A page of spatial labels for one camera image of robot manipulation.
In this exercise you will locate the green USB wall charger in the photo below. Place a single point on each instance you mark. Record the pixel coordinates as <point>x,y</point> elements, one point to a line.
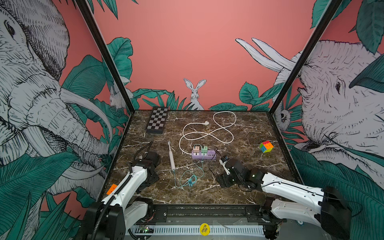
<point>204,150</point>

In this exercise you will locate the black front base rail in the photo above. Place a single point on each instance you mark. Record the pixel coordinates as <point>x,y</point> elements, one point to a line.
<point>253,213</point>

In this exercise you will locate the pale pink electric toothbrush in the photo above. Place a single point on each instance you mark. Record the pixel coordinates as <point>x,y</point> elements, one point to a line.
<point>171,157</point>

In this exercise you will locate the black frame post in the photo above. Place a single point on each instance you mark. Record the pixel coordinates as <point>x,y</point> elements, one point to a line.
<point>97,36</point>
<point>324,21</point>

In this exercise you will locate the yellow round sticker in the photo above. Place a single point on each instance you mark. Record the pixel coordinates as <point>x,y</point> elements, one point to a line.
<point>205,229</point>

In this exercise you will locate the white ribbed cable duct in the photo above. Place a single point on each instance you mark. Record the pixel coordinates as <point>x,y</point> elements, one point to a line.
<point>191,230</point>

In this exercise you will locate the black left frame post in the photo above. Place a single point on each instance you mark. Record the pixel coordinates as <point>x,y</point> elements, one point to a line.
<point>97,36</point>

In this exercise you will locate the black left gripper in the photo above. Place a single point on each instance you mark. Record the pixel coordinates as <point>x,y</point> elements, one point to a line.
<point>155,177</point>

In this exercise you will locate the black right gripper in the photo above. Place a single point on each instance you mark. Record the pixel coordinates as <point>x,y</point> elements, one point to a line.
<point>226,184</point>

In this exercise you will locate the black white chessboard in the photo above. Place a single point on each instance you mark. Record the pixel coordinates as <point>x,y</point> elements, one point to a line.
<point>157,121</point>

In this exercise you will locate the black right frame post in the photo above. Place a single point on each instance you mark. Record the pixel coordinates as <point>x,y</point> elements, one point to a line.
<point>324,21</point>

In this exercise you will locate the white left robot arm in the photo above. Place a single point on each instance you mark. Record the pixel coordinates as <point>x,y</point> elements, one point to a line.
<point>110,218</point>

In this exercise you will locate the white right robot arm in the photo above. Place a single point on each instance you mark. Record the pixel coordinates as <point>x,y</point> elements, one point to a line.
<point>325,208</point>

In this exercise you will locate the purple power strip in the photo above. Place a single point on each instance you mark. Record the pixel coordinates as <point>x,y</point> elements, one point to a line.
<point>208,155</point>

